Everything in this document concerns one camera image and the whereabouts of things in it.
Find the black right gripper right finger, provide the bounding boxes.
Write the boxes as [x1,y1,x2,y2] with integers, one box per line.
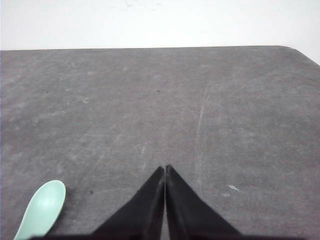
[165,165,242,240]

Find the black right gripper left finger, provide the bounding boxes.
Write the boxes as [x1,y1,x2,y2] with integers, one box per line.
[92,166,165,240]

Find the mint green plastic spoon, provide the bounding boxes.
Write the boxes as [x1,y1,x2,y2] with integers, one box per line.
[14,179,67,240]

